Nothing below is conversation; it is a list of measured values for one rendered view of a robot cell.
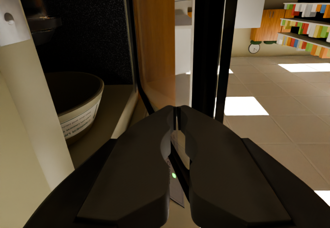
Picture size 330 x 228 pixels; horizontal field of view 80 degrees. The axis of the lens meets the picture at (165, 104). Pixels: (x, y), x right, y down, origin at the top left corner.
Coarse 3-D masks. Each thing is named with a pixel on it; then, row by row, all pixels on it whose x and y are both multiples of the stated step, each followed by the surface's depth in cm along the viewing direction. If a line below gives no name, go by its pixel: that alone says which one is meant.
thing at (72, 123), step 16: (48, 80) 33; (64, 80) 33; (80, 80) 32; (96, 80) 30; (64, 96) 33; (80, 96) 32; (96, 96) 24; (64, 112) 20; (80, 112) 22; (96, 112) 27; (64, 128) 21; (80, 128) 24
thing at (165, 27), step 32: (160, 0) 19; (192, 0) 13; (224, 0) 10; (160, 32) 21; (192, 32) 13; (224, 32) 10; (160, 64) 23; (192, 64) 14; (224, 64) 11; (160, 96) 25; (224, 96) 12
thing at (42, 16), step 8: (24, 0) 19; (32, 0) 19; (40, 0) 20; (24, 8) 19; (32, 8) 19; (40, 8) 20; (48, 8) 22; (32, 16) 19; (40, 16) 20; (48, 16) 20; (56, 16) 22; (32, 32) 19; (40, 32) 20
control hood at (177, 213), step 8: (136, 112) 39; (144, 112) 39; (136, 120) 36; (184, 200) 29; (176, 208) 27; (184, 208) 28; (176, 216) 26; (184, 216) 27; (168, 224) 24; (176, 224) 25; (184, 224) 26; (192, 224) 27
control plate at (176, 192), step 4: (168, 160) 33; (168, 164) 32; (172, 168) 32; (176, 176) 32; (172, 180) 30; (176, 180) 31; (172, 184) 30; (176, 184) 30; (180, 184) 31; (172, 188) 29; (176, 188) 30; (180, 188) 30; (172, 192) 28; (176, 192) 29; (180, 192) 30; (172, 196) 28; (176, 196) 28; (180, 196) 29; (176, 200) 28; (180, 200) 28; (180, 204) 28
